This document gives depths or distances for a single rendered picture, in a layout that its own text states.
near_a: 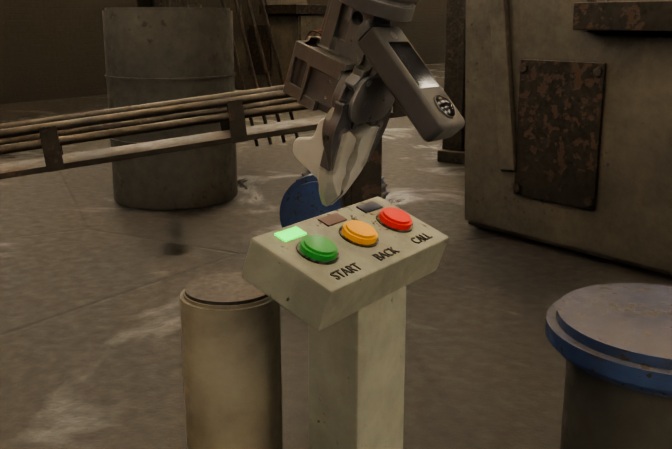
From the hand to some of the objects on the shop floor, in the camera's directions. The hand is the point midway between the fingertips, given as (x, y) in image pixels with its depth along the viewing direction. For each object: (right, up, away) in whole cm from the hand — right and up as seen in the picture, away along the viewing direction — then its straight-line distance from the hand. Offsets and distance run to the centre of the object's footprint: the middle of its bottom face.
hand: (336, 197), depth 78 cm
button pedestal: (+2, -63, +22) cm, 67 cm away
